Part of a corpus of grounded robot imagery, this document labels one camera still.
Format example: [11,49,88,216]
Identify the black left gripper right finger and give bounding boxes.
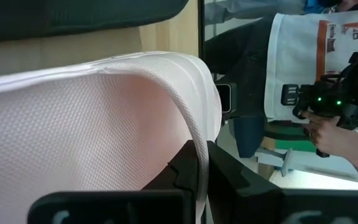
[206,140,358,224]

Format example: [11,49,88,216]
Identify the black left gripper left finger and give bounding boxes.
[27,139,200,224]

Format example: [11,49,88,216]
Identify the pink slide sandal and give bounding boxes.
[0,51,223,224]

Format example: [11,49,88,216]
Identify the office chair with grey base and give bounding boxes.
[233,116,295,177]

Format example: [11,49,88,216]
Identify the person's hand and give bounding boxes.
[301,111,358,158]

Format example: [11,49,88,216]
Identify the large black background object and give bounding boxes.
[204,18,272,121]

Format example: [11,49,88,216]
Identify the black teleoperation handle green lights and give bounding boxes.
[280,52,358,158]

